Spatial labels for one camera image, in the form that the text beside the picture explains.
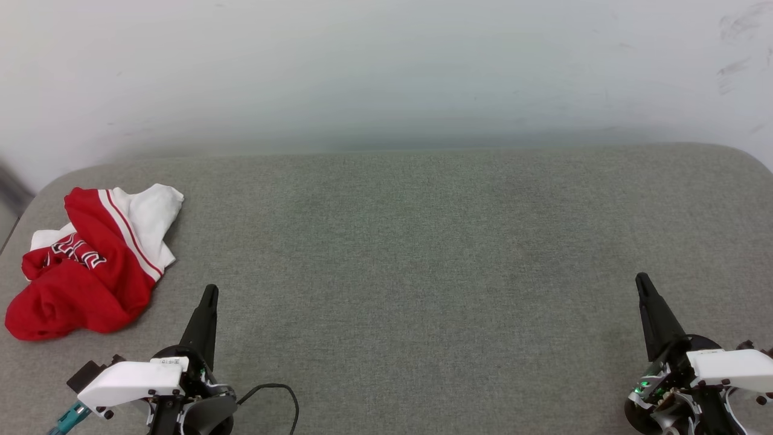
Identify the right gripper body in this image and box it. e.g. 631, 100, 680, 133
624, 335, 747, 435

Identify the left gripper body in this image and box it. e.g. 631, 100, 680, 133
148, 344, 239, 435

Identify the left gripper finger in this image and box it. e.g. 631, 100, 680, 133
179, 284, 220, 371

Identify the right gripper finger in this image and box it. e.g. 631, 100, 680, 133
635, 272, 690, 362

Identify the red and white basketball jersey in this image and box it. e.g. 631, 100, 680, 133
5, 183, 185, 342

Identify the thin black cable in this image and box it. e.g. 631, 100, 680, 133
236, 383, 300, 435

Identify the teal cable connector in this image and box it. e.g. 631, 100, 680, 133
47, 403, 92, 435

